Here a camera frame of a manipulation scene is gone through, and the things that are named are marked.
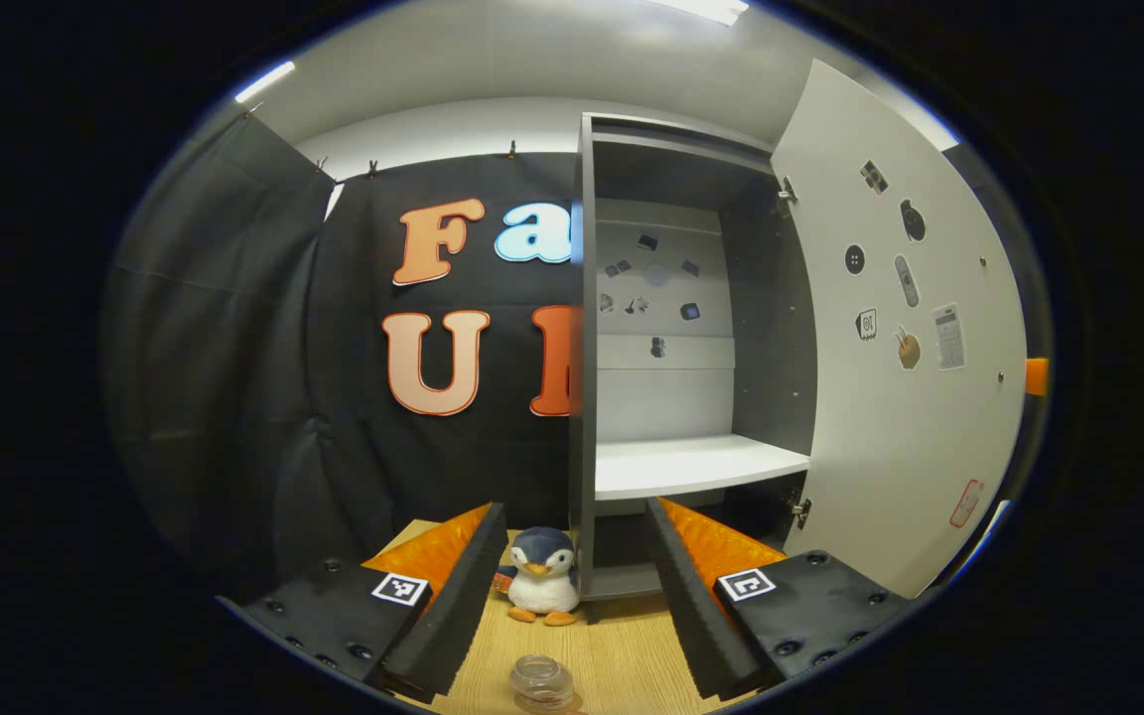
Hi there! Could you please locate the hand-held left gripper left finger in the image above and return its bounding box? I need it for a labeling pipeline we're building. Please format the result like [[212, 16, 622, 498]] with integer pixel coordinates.
[[218, 501, 511, 707]]

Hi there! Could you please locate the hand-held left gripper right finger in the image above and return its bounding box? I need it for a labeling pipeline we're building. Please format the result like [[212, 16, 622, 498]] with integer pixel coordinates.
[[643, 496, 912, 702]]

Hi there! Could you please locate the clear bottle with red label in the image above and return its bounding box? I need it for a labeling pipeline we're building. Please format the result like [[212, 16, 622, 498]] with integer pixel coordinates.
[[508, 652, 577, 713]]

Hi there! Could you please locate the white cabinet door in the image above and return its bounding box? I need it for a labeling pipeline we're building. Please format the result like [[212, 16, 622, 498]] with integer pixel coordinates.
[[770, 58, 1031, 600]]

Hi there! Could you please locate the grey cabinet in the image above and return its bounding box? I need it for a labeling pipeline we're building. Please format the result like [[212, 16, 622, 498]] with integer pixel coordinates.
[[568, 111, 817, 603]]

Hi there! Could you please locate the penguin plush toy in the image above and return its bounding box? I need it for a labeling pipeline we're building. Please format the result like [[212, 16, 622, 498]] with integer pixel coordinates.
[[492, 525, 584, 628]]

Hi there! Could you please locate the black backdrop cloth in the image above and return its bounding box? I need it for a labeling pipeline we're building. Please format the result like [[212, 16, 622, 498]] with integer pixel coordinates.
[[100, 104, 1056, 599]]

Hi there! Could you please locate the wide ceiling light panel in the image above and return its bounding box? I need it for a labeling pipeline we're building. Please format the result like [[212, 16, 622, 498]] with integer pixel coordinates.
[[645, 0, 751, 27]]

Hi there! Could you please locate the narrow ceiling light strip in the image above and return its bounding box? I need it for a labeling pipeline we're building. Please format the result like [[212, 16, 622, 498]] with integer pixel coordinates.
[[233, 60, 298, 105]]

